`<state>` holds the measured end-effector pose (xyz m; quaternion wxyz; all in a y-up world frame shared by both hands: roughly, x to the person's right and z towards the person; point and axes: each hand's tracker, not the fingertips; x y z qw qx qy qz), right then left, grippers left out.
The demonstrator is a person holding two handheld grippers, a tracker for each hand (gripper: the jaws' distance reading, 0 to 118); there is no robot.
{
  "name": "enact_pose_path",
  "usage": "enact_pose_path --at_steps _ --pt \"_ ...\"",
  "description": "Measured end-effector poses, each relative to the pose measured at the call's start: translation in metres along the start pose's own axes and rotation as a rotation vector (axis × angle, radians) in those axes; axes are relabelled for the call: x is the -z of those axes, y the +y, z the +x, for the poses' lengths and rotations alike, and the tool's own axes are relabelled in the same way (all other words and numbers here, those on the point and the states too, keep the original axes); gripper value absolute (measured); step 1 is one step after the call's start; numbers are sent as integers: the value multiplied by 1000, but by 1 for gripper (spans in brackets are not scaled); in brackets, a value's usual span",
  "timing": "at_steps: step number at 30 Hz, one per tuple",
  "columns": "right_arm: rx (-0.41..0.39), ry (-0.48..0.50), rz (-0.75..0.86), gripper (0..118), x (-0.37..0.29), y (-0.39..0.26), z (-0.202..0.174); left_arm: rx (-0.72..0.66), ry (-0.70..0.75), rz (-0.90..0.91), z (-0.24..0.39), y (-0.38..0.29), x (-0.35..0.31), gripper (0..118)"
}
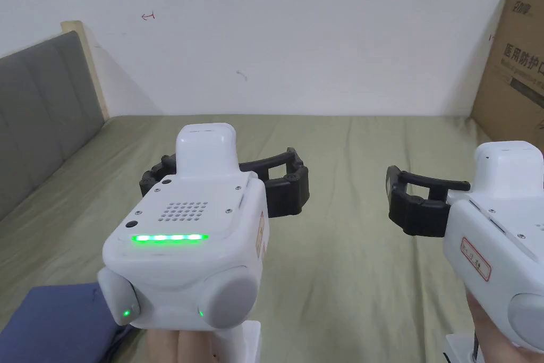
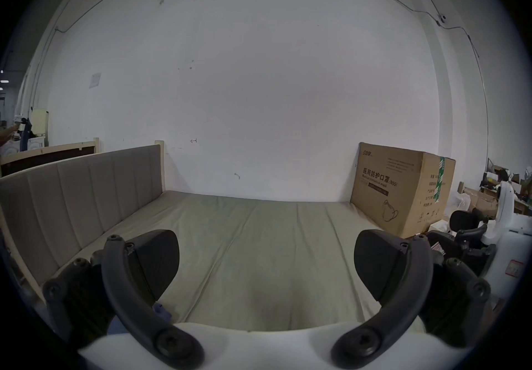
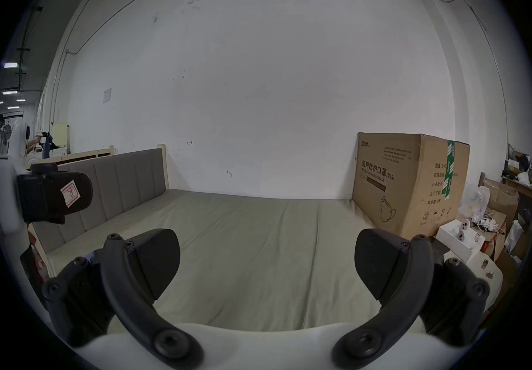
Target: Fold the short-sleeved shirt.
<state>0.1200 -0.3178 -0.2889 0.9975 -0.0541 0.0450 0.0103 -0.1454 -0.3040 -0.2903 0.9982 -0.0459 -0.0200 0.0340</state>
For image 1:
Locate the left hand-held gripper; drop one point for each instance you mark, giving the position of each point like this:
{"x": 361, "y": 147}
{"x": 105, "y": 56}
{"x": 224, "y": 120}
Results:
{"x": 199, "y": 261}

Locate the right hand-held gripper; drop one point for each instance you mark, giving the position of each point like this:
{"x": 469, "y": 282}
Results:
{"x": 501, "y": 252}

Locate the person's right hand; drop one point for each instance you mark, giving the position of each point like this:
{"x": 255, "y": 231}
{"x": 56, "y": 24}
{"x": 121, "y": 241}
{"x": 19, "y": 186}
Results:
{"x": 501, "y": 350}

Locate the person's left hand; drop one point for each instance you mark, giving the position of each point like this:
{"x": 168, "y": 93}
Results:
{"x": 182, "y": 348}

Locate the bed with pale green sheet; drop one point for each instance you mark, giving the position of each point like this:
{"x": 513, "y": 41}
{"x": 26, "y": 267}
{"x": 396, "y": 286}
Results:
{"x": 352, "y": 278}

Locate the brown cardboard carton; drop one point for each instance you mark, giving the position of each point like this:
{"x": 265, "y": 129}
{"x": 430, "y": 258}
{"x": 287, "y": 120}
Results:
{"x": 510, "y": 82}

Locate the grey padded headboard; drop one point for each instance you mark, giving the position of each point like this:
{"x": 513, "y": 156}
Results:
{"x": 42, "y": 116}

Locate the dark blue garment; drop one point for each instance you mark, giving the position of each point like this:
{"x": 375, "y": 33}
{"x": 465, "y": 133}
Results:
{"x": 55, "y": 324}

